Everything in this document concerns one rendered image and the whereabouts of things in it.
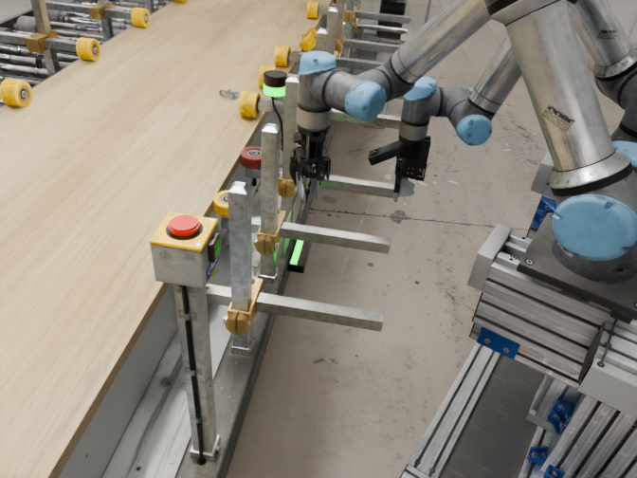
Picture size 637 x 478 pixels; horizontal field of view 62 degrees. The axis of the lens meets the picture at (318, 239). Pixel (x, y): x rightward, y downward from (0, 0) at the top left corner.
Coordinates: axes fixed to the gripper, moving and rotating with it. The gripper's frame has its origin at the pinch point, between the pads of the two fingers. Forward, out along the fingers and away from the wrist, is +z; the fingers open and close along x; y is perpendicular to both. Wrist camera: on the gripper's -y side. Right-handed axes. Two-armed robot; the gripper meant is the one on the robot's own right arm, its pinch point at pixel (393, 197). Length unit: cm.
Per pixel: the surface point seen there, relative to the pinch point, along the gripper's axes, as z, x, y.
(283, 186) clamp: -4.2, -8.6, -31.0
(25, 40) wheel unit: -15, 53, -144
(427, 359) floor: 83, 15, 25
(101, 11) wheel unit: -15, 99, -137
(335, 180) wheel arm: -3.9, -1.4, -17.4
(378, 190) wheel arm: -2.8, -1.6, -4.7
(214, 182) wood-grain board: -8, -18, -48
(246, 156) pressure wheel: -9.0, -3.3, -42.9
